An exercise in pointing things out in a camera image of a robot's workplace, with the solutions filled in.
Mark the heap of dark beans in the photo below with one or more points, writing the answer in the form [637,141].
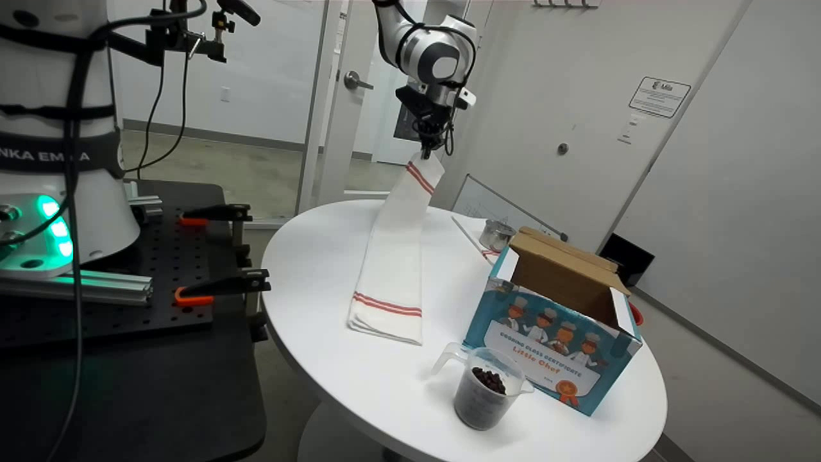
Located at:
[489,380]

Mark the white wall sign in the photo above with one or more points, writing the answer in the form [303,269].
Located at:
[659,97]

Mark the black box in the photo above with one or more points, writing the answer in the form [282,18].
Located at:
[627,258]

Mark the small white label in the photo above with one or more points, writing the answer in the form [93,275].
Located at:
[630,129]

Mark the grey door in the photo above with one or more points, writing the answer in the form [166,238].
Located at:
[564,77]

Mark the row of coat hooks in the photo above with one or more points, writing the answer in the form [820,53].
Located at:
[567,3]

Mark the white towel with red stripes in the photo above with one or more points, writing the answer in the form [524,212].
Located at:
[392,256]

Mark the camera on mount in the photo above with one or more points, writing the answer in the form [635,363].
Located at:
[186,35]

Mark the small metal cup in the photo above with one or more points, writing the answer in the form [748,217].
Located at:
[496,235]

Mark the dark door plaque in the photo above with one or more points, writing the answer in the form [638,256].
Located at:
[403,127]

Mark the blue printed cardboard box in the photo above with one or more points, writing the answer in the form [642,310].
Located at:
[545,333]

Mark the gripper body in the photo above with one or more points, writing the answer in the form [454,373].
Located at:
[433,118]

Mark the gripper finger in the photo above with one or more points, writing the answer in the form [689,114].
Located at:
[440,140]
[426,147]

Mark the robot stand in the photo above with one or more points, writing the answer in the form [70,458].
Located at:
[128,359]

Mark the white door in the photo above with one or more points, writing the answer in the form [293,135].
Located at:
[349,141]

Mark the whiteboard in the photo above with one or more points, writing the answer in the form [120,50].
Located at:
[487,202]

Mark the wall socket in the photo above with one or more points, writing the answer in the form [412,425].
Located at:
[224,94]

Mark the clear plastic measuring cup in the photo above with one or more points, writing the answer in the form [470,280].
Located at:
[481,398]

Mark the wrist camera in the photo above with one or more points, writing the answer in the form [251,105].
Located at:
[409,100]

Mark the red object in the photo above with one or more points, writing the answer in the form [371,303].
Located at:
[637,314]

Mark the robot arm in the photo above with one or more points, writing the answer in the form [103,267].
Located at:
[54,122]

